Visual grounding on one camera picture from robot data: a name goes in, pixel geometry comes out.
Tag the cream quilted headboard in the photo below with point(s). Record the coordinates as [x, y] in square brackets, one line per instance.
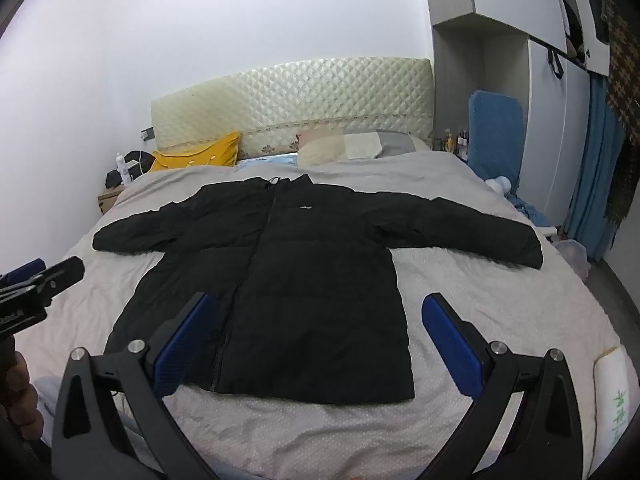
[300, 95]

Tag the black bag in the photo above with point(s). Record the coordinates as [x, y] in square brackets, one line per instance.
[143, 160]

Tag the brown patterned hanging garment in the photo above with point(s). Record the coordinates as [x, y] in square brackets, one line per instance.
[625, 110]

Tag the wall outlet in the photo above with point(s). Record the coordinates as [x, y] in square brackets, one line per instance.
[148, 134]

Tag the patchwork beige grey pillow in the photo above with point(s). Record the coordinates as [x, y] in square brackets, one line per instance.
[350, 147]

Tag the yellow pillow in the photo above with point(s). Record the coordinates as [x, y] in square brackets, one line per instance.
[210, 152]

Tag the light blue pillow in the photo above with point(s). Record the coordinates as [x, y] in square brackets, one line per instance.
[270, 161]

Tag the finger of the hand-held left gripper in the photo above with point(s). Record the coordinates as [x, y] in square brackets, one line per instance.
[25, 270]
[62, 271]

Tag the person's left hand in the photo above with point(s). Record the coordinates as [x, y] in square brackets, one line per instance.
[22, 385]

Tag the blue cloth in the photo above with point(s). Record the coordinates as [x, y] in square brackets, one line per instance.
[532, 212]

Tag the white bottle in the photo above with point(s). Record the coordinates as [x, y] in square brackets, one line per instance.
[121, 170]

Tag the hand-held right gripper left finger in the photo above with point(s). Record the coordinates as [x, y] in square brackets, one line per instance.
[181, 345]

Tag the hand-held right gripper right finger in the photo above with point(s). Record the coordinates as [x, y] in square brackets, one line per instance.
[450, 345]

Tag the black puffer jacket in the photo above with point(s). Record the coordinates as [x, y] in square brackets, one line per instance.
[310, 285]

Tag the blue curtain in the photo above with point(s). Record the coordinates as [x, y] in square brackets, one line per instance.
[595, 170]

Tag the group of small bottles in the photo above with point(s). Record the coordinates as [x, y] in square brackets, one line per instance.
[450, 142]

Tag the grey and white wardrobe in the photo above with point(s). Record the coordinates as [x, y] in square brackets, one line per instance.
[550, 135]

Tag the bed with grey sheet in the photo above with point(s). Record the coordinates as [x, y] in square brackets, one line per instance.
[500, 310]

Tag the white pillow with green print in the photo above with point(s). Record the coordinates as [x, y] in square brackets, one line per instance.
[612, 400]

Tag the wooden nightstand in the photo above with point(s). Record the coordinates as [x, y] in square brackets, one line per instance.
[107, 201]

